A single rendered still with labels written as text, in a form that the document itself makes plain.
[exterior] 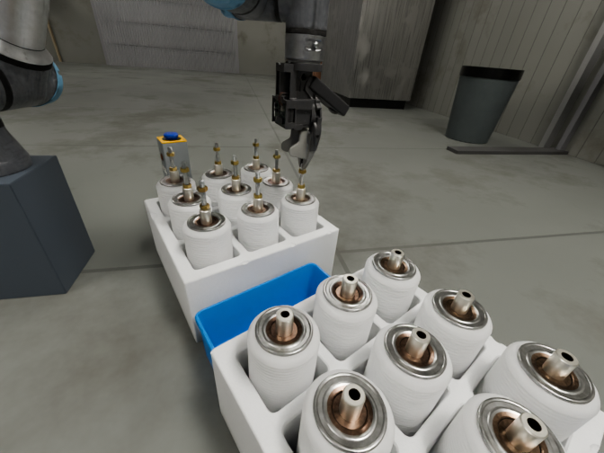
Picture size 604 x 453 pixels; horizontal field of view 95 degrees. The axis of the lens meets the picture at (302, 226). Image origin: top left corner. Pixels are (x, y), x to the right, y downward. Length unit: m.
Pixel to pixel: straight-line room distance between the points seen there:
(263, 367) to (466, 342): 0.28
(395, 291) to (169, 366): 0.47
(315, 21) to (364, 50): 3.49
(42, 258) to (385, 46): 3.93
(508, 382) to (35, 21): 1.02
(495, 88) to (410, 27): 1.78
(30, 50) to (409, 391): 0.92
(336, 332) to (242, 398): 0.15
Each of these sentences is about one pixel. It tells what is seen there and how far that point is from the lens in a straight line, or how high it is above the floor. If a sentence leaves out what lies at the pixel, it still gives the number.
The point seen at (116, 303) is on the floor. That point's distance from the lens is 0.85.
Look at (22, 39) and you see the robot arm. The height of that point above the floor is 0.54.
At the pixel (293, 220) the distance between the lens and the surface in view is 0.67.
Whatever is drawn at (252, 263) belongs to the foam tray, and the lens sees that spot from 0.61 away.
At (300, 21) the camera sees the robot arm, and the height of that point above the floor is 0.60.
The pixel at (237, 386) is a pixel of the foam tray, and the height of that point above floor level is 0.18.
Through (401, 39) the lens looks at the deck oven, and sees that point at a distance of 4.27.
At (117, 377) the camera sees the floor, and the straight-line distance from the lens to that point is 0.71.
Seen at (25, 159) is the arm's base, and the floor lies 0.32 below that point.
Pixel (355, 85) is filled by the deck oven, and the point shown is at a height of 0.26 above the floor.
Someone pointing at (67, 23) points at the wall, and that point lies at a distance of 9.33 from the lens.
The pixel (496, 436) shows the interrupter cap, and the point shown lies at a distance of 0.39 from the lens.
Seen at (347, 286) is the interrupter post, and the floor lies 0.27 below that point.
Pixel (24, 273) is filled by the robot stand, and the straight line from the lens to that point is 0.92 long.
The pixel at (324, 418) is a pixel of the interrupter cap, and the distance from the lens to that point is 0.33.
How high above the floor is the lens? 0.56
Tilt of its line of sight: 32 degrees down
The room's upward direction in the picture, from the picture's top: 5 degrees clockwise
